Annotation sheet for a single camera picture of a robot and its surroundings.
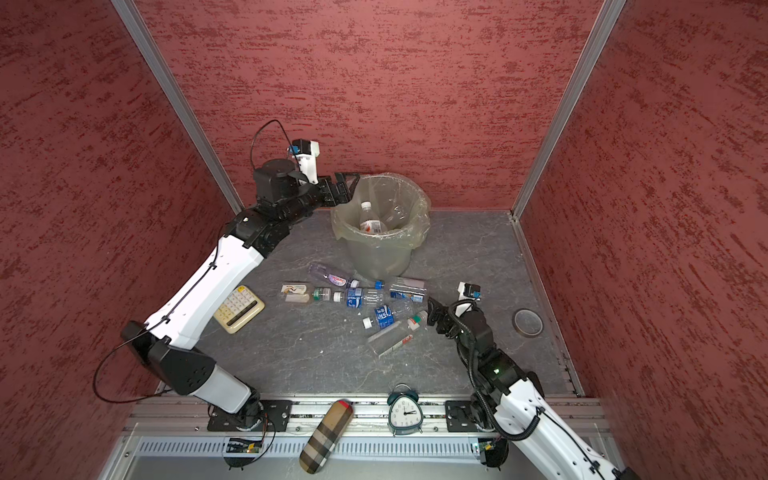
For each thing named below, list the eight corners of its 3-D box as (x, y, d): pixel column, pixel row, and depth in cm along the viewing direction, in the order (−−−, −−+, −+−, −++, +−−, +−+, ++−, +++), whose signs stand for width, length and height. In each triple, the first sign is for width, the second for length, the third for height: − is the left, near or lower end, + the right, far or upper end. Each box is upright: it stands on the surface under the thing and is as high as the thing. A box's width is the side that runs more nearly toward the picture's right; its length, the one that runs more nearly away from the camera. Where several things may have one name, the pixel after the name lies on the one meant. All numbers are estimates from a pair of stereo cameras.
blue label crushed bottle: (375, 340, 88) (374, 333, 84) (364, 325, 91) (362, 318, 87) (398, 322, 92) (399, 314, 88) (387, 308, 95) (387, 300, 90)
